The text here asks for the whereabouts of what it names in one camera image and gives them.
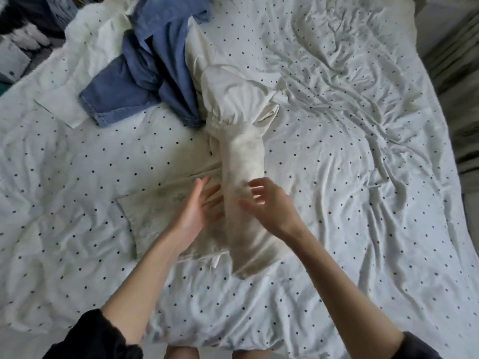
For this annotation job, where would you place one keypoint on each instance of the dark blue bin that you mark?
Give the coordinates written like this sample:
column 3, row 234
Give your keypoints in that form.
column 26, row 7

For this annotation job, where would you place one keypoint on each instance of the person's bare leg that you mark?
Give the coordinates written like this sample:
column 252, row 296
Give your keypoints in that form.
column 182, row 353
column 253, row 354

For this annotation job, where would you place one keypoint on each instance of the person's right forearm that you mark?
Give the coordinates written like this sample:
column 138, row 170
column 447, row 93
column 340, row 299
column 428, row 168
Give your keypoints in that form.
column 344, row 295

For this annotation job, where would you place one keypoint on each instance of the white cardboard box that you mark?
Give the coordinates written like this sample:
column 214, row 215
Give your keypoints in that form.
column 11, row 59

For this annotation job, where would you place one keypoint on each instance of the beige patterned pants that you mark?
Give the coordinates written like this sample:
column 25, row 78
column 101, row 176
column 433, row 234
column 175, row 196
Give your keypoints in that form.
column 251, row 254

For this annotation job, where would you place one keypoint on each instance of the blue patterned bag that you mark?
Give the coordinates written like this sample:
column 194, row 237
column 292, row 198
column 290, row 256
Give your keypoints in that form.
column 64, row 5

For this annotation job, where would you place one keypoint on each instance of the white bedside cabinet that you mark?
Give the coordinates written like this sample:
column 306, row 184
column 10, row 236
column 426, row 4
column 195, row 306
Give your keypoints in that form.
column 449, row 22

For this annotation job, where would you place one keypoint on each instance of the white dotted bed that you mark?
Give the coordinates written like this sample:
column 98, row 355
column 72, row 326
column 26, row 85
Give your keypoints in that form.
column 359, row 145

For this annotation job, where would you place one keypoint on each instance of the blue denim jeans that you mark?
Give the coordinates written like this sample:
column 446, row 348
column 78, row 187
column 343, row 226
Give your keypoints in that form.
column 150, row 71

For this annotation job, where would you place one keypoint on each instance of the white shoe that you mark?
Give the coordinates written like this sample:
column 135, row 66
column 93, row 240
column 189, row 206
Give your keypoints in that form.
column 24, row 41
column 46, row 33

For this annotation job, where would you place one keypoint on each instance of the person's left forearm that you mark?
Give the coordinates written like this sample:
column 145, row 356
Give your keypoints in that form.
column 138, row 291

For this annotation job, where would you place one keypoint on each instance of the person's right hand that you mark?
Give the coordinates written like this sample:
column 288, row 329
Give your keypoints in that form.
column 277, row 213

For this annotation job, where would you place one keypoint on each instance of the person's left hand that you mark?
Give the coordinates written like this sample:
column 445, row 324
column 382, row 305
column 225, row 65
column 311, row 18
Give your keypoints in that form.
column 196, row 213

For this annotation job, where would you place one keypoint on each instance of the cream white jacket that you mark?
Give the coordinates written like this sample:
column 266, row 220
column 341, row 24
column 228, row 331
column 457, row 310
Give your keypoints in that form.
column 232, row 93

